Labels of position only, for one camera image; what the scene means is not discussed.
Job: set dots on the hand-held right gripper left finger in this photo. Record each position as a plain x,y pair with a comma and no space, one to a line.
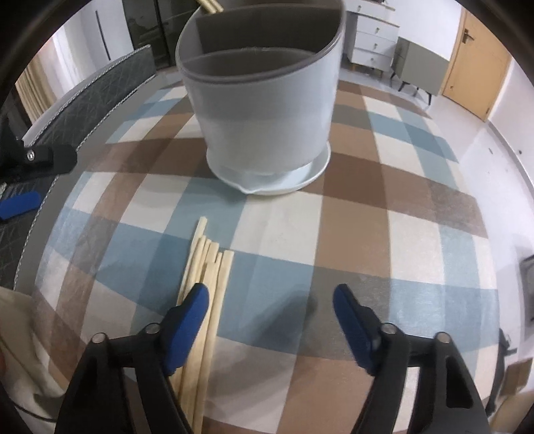
190,321

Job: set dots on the beige curtain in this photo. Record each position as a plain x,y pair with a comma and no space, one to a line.
35,96

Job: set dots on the dark quilted chair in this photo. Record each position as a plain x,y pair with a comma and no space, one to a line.
96,100

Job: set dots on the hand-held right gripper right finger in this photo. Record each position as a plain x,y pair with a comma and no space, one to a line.
352,325

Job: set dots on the wooden door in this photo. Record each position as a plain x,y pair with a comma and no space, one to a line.
475,66

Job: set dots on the cardboard piece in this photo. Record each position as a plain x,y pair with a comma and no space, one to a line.
517,375

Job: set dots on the cream cloth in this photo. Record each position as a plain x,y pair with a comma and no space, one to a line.
21,334

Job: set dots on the grey cabinet with black legs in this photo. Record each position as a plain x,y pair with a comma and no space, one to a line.
421,66

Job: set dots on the dark glass cabinet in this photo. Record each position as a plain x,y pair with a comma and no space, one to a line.
142,29

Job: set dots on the white chest of drawers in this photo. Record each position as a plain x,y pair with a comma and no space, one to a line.
373,41

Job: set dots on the pile of wooden chopsticks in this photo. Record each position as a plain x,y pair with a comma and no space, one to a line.
217,275

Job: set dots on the black floor stand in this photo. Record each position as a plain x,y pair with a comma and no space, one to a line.
502,354

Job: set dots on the grey white utensil holder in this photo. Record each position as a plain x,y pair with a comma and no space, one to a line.
258,117

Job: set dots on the plaid tablecloth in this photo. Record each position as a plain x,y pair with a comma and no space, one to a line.
375,250

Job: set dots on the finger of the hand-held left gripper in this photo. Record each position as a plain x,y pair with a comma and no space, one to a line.
54,158
18,206

